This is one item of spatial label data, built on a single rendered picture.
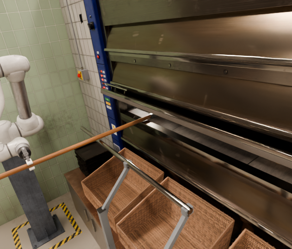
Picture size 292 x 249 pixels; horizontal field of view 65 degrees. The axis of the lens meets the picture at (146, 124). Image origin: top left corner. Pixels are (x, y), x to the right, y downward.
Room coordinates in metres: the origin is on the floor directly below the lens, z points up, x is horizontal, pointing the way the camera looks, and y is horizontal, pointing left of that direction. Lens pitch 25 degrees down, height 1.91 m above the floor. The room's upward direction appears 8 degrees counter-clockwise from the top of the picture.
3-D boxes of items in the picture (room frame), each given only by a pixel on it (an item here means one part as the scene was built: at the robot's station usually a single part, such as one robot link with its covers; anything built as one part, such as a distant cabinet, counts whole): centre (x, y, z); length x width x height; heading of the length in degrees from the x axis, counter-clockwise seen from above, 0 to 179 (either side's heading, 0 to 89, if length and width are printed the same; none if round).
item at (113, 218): (1.51, 0.26, 0.72); 0.56 x 0.49 x 0.28; 34
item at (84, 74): (2.40, 0.57, 1.46); 0.10 x 0.07 x 0.10; 33
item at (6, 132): (1.83, 1.20, 1.17); 0.18 x 0.16 x 0.22; 127
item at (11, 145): (1.49, 0.92, 1.20); 0.16 x 0.13 x 0.11; 33
